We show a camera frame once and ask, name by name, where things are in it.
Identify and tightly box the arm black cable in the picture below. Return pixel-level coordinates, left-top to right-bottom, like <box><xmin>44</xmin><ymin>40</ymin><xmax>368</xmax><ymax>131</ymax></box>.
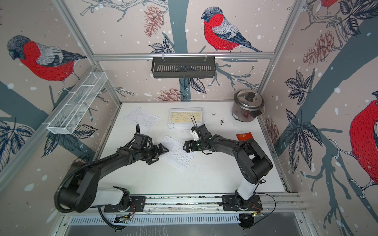
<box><xmin>250</xmin><ymin>179</ymin><xmax>277</xmax><ymax>226</ymax></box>
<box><xmin>53</xmin><ymin>159</ymin><xmax>133</xmax><ymax>231</ymax></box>

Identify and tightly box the steel rice cooker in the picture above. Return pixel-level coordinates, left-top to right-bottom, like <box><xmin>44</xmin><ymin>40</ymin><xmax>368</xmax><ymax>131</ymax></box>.
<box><xmin>231</xmin><ymin>89</ymin><xmax>264</xmax><ymax>123</ymax></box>

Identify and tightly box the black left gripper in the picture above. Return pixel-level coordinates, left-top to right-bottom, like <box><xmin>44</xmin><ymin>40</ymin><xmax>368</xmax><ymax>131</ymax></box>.
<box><xmin>141</xmin><ymin>143</ymin><xmax>169</xmax><ymax>165</ymax></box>

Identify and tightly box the black hanging wire basket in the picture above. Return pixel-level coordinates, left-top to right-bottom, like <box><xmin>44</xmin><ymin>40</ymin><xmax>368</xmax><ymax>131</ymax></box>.
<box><xmin>151</xmin><ymin>57</ymin><xmax>216</xmax><ymax>79</ymax></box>

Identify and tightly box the red small packet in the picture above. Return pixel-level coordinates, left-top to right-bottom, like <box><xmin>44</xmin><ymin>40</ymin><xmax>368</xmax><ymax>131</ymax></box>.
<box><xmin>236</xmin><ymin>132</ymin><xmax>254</xmax><ymax>141</ymax></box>

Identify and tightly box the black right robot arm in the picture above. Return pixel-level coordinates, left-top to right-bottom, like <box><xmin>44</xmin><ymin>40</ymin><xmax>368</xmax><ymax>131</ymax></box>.
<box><xmin>183</xmin><ymin>124</ymin><xmax>273</xmax><ymax>210</ymax></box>

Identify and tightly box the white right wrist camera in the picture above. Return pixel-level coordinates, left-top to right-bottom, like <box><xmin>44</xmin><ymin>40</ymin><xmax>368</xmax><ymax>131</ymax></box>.
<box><xmin>191</xmin><ymin>126</ymin><xmax>200</xmax><ymax>142</ymax></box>

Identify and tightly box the white wire mesh basket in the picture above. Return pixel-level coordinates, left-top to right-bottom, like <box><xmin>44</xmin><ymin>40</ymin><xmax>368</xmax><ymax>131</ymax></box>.
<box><xmin>47</xmin><ymin>71</ymin><xmax>108</xmax><ymax>134</ymax></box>

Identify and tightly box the aluminium frame rail base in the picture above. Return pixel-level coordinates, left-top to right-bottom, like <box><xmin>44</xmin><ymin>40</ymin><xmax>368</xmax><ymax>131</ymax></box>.
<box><xmin>69</xmin><ymin>192</ymin><xmax>307</xmax><ymax>215</ymax></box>

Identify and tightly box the green keyboard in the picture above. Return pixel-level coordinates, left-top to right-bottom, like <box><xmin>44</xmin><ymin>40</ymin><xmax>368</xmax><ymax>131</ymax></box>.
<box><xmin>168</xmin><ymin>123</ymin><xmax>194</xmax><ymax>130</ymax></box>

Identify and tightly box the white keyboard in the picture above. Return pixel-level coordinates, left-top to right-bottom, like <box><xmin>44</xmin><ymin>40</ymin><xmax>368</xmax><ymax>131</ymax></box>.
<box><xmin>124</xmin><ymin>107</ymin><xmax>159</xmax><ymax>130</ymax></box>
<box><xmin>161</xmin><ymin>135</ymin><xmax>195</xmax><ymax>172</ymax></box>

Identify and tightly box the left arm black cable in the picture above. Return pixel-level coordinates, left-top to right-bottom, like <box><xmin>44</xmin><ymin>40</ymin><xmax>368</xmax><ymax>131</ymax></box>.
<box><xmin>53</xmin><ymin>159</ymin><xmax>133</xmax><ymax>231</ymax></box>

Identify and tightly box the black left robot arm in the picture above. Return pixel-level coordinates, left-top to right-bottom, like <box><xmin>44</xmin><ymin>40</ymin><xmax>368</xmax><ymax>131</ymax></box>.
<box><xmin>54</xmin><ymin>134</ymin><xmax>169</xmax><ymax>213</ymax></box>

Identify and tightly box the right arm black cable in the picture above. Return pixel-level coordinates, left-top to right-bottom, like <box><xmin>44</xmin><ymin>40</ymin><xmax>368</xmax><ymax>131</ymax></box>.
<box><xmin>250</xmin><ymin>179</ymin><xmax>277</xmax><ymax>226</ymax></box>

